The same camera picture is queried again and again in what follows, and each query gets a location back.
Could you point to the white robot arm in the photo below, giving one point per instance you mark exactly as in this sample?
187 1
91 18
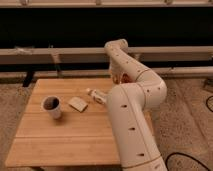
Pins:
125 104

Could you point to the white ceramic cup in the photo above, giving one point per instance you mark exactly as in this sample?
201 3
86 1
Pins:
51 105

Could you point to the grey metal rail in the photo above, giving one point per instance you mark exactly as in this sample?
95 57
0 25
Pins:
95 55

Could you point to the wooden table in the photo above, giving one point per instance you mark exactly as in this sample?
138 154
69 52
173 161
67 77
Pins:
77 139

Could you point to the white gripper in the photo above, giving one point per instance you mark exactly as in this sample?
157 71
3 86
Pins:
117 74

